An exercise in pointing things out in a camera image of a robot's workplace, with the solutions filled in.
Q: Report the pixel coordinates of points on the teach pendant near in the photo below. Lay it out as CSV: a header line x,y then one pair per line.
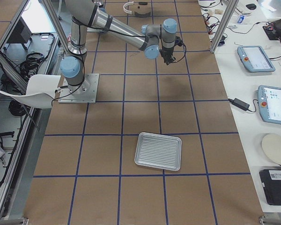
x,y
269,102

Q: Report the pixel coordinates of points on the aluminium frame post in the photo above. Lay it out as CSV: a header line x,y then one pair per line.
x,y
223,24

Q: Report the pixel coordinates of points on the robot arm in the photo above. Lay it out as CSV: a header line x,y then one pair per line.
x,y
106,40

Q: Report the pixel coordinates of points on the black computer mouse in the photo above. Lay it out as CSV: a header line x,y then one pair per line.
x,y
251,6

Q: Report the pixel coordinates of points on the white plate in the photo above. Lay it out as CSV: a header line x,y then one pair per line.
x,y
271,146

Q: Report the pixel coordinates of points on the ribbed silver metal tray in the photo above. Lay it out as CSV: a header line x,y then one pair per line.
x,y
158,151

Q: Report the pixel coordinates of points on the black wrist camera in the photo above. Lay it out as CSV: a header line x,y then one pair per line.
x,y
178,41

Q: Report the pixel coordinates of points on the black laptop box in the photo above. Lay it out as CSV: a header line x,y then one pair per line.
x,y
271,183

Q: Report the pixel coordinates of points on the white curved plastic bracket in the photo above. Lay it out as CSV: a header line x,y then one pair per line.
x,y
126,7

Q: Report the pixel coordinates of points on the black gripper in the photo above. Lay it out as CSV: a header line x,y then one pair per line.
x,y
166,53

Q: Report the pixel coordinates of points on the white chair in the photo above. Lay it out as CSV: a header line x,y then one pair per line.
x,y
39,93

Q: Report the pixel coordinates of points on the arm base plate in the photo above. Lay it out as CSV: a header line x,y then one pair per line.
x,y
85,94

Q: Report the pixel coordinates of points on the teach pendant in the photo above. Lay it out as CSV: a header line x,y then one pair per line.
x,y
255,59
269,102

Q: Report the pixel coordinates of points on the black power adapter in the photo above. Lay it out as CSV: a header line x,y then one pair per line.
x,y
239,103

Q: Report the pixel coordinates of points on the dark brake shoe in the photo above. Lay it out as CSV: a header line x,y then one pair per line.
x,y
142,15

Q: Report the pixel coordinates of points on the teach pendant far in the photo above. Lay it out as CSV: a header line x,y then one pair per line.
x,y
255,59

